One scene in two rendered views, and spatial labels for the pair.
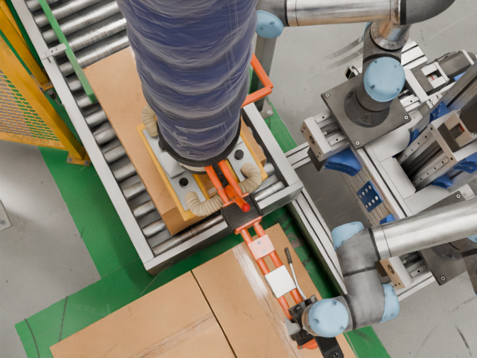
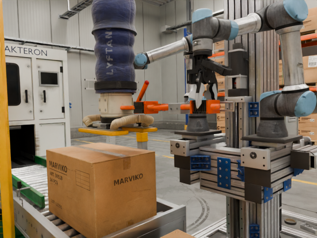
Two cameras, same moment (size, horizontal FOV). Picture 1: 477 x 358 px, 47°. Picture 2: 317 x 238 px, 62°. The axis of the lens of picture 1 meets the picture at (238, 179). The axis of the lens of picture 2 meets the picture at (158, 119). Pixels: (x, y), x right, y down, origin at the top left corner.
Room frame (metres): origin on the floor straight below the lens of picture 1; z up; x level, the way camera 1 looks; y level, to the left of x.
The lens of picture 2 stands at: (-0.91, 0.06, 1.21)
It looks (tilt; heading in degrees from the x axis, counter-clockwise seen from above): 3 degrees down; 354
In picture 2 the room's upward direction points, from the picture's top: 1 degrees counter-clockwise
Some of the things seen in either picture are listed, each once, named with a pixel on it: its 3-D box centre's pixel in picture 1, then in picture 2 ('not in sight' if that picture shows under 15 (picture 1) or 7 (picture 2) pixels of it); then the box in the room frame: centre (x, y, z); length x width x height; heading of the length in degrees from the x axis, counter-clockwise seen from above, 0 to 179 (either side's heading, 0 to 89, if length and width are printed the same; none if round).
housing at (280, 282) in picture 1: (280, 282); (179, 108); (0.15, -0.15, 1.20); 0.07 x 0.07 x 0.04; 36
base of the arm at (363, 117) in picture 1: (370, 100); (197, 123); (0.78, -0.39, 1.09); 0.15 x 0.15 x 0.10
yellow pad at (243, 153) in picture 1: (228, 137); (131, 125); (0.58, 0.05, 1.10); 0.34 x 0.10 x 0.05; 36
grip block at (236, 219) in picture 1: (241, 213); (145, 107); (0.33, -0.02, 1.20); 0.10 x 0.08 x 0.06; 126
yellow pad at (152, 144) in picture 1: (173, 164); (101, 128); (0.47, 0.20, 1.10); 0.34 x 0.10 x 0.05; 36
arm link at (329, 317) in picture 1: (327, 317); (203, 25); (0.06, -0.23, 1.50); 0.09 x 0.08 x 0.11; 111
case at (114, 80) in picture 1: (177, 133); (98, 182); (0.70, 0.25, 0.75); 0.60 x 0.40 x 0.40; 37
